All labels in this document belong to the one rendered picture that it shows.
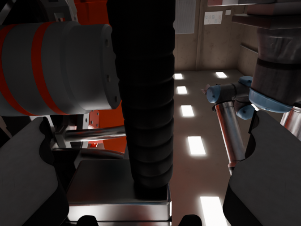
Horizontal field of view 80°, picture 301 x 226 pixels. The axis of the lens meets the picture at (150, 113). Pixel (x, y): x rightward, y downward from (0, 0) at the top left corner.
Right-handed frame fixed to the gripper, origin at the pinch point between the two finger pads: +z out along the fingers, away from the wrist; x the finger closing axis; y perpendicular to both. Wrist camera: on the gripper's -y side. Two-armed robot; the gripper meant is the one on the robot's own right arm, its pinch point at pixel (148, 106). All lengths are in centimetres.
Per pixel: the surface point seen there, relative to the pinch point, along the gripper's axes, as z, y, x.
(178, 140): 705, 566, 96
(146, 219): -2.5, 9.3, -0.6
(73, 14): 40.9, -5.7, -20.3
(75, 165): 8.2, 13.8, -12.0
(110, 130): 20.0, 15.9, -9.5
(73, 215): -2.5, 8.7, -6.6
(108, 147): 65, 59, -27
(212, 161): 556, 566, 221
